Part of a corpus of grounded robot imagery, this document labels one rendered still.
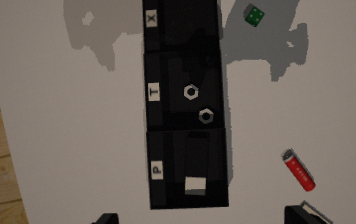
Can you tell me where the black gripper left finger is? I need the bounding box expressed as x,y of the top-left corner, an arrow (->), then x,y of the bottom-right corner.
91,213 -> 119,224

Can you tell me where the green die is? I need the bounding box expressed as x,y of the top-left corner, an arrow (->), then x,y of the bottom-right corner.
245,7 -> 265,27

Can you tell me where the beige domino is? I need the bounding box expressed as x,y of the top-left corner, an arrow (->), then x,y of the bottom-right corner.
301,203 -> 330,224

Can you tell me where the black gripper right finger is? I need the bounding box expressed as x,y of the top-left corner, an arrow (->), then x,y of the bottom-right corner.
284,205 -> 327,224

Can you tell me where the red aa battery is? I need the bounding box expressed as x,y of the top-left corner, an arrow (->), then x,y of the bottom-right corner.
283,153 -> 316,192

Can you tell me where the black rack of three bins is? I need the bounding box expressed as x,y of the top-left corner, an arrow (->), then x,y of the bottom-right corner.
142,0 -> 229,210

